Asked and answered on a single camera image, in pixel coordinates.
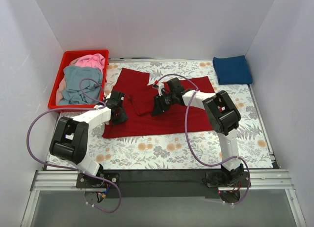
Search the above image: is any grey blue t shirt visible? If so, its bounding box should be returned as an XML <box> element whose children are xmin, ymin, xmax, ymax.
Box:
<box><xmin>56</xmin><ymin>66</ymin><xmax>103</xmax><ymax>105</ymax></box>

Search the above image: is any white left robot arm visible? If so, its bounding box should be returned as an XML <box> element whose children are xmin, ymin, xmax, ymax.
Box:
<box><xmin>50</xmin><ymin>91</ymin><xmax>128</xmax><ymax>188</ymax></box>

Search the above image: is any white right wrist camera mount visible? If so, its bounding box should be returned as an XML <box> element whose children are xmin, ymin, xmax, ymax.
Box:
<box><xmin>153</xmin><ymin>81</ymin><xmax>167</xmax><ymax>97</ymax></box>

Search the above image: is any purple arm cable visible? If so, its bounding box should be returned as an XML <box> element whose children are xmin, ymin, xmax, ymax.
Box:
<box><xmin>156</xmin><ymin>74</ymin><xmax>251</xmax><ymax>207</ymax></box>
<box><xmin>26</xmin><ymin>78</ymin><xmax>123</xmax><ymax>214</ymax></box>

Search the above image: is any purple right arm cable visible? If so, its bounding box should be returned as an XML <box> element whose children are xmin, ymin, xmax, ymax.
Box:
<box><xmin>156</xmin><ymin>74</ymin><xmax>251</xmax><ymax>207</ymax></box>

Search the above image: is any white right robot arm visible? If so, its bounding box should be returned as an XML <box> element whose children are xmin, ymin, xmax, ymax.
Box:
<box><xmin>152</xmin><ymin>75</ymin><xmax>244</xmax><ymax>187</ymax></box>

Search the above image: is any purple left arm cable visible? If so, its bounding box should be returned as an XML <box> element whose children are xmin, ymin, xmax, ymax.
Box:
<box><xmin>26</xmin><ymin>78</ymin><xmax>123</xmax><ymax>214</ymax></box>

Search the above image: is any red plastic bin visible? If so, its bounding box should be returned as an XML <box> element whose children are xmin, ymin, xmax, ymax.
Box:
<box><xmin>48</xmin><ymin>49</ymin><xmax>109</xmax><ymax>112</ymax></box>

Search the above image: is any aluminium frame rail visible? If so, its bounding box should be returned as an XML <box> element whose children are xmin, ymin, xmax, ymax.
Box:
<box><xmin>21</xmin><ymin>169</ymin><xmax>306</xmax><ymax>227</ymax></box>

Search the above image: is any pink t shirt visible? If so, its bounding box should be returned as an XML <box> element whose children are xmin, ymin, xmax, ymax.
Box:
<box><xmin>74</xmin><ymin>54</ymin><xmax>105</xmax><ymax>72</ymax></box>

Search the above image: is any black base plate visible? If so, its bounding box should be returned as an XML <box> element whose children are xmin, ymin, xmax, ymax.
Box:
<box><xmin>76</xmin><ymin>170</ymin><xmax>252</xmax><ymax>199</ymax></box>

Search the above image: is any red t shirt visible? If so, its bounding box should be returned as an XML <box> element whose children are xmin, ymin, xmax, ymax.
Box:
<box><xmin>102</xmin><ymin>68</ymin><xmax>212</xmax><ymax>139</ymax></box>

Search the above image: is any folded blue t shirt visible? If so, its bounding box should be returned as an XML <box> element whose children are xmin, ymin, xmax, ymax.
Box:
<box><xmin>212</xmin><ymin>56</ymin><xmax>253</xmax><ymax>85</ymax></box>

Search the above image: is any beige t shirt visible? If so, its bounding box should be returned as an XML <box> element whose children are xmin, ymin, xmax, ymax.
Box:
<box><xmin>55</xmin><ymin>58</ymin><xmax>80</xmax><ymax>105</ymax></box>

